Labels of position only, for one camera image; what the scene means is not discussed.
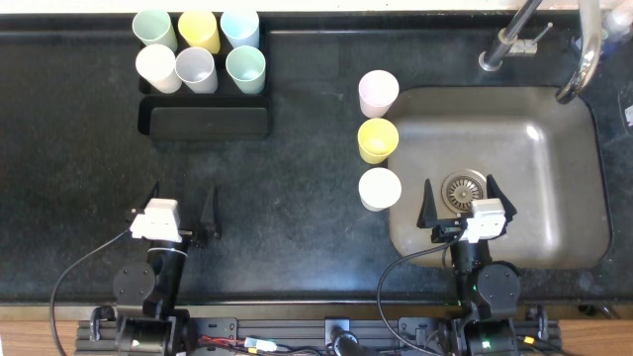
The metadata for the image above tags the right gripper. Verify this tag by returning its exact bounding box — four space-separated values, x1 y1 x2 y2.
416 173 518 244

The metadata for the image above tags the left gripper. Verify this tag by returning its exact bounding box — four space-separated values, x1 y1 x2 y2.
146 180 223 248

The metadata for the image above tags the white cup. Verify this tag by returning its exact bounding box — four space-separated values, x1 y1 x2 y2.
135 43 183 95
357 166 403 213

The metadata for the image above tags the pink cup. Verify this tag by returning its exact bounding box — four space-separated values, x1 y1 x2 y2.
357 69 401 119

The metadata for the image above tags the steel sink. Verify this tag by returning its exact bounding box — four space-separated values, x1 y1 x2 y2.
387 86 614 271

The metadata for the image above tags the black tray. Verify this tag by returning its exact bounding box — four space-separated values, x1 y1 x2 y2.
136 14 272 141

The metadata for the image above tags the yellow cup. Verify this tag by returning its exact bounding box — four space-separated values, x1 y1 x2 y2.
356 117 401 165
177 9 222 54

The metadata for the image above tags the grey cup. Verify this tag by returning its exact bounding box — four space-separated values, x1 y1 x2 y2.
174 45 220 95

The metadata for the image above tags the green cup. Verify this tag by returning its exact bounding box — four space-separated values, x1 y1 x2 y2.
132 8 179 52
225 44 267 95

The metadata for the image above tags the blue cup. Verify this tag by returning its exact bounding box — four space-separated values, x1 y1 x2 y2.
220 9 261 49

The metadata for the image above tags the steel tap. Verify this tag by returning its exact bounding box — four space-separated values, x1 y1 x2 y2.
477 0 604 105

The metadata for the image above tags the blue soap bottle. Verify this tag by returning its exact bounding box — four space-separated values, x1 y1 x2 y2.
595 2 633 60

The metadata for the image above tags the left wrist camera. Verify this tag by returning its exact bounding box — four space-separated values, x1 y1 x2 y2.
130 198 183 243

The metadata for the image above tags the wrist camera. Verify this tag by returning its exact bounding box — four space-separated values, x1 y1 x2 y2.
463 197 508 245
130 198 183 243

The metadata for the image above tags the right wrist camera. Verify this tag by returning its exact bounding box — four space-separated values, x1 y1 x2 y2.
463 197 508 245

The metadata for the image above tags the black cable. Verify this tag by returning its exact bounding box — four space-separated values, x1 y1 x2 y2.
376 235 466 356
48 228 134 356

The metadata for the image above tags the mounting rail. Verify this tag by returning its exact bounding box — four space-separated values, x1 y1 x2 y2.
73 315 565 356

